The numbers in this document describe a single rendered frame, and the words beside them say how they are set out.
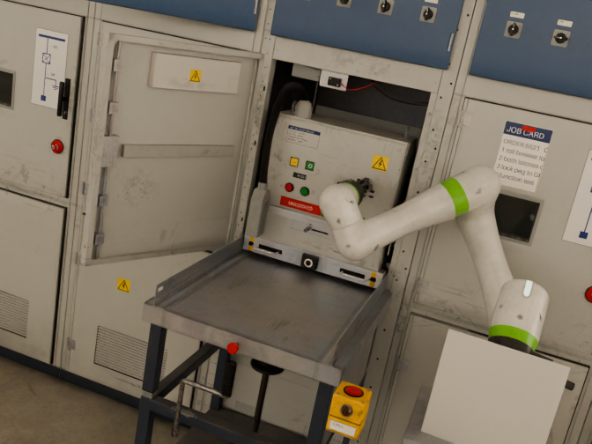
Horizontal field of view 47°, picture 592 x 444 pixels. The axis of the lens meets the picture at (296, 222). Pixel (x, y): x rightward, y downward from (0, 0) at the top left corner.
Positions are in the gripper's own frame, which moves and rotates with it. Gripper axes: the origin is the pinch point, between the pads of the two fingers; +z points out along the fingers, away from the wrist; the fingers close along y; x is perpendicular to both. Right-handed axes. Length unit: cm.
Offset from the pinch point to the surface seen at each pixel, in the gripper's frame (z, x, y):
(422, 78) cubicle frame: 7.7, 37.7, 10.4
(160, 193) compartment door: -22, -16, -65
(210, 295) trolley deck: -41, -38, -33
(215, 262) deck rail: -20, -35, -42
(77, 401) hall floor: -2, -123, -102
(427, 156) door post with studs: 7.5, 12.9, 18.0
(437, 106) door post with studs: 7.6, 30.0, 17.3
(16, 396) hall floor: -14, -122, -124
